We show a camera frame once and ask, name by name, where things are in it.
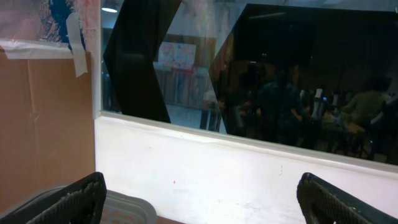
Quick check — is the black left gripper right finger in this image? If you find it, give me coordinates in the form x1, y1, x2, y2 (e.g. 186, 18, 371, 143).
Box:
297, 172, 397, 224

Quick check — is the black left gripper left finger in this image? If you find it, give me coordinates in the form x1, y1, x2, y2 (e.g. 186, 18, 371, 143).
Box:
1, 172, 107, 224

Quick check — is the grey plastic mesh basket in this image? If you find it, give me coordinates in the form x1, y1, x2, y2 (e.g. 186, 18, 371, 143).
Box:
1, 185, 157, 224

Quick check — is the brown cardboard panel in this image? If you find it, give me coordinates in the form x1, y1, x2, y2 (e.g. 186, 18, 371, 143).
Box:
1, 53, 95, 211

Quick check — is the glass window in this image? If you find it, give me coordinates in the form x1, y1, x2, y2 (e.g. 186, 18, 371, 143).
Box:
101, 0, 397, 164

